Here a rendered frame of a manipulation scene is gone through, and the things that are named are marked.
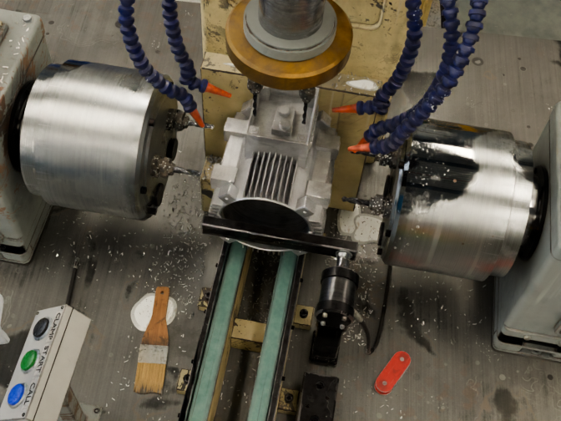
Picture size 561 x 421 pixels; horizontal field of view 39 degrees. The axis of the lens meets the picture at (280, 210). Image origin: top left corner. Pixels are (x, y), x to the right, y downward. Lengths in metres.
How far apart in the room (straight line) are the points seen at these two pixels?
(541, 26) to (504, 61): 1.36
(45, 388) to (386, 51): 0.78
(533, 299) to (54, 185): 0.79
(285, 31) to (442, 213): 0.37
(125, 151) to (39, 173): 0.15
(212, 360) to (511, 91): 0.95
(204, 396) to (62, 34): 0.97
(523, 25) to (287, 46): 2.23
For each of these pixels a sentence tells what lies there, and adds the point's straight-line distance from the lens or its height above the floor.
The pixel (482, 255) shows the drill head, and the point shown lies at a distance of 1.26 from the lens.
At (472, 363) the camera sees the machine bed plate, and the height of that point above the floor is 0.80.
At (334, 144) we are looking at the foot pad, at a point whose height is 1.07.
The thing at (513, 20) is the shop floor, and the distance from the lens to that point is 3.26.
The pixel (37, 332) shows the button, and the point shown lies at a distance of 1.18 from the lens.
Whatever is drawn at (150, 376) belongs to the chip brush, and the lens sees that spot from 1.41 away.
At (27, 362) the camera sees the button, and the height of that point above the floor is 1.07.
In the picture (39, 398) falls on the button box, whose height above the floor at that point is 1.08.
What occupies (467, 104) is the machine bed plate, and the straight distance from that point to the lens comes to 1.81.
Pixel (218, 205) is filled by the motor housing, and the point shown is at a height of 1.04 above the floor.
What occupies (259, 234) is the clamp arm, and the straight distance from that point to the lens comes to 1.27.
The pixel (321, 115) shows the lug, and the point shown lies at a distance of 1.34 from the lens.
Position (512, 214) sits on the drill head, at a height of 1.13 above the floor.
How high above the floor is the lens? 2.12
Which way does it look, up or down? 57 degrees down
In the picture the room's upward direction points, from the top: 5 degrees clockwise
